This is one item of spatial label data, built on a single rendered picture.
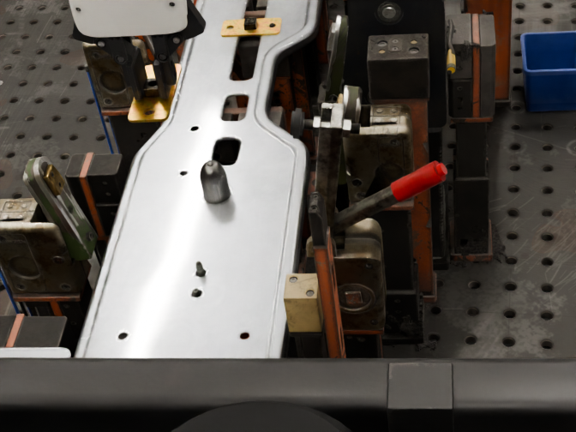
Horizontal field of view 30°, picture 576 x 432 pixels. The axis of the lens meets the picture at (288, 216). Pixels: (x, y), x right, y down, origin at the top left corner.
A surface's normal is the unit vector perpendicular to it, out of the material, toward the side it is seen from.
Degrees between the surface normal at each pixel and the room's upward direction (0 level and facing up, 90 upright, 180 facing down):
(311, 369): 0
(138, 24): 98
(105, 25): 96
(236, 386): 0
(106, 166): 0
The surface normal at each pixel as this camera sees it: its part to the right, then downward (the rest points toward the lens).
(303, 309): -0.10, 0.70
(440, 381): -0.11, -0.72
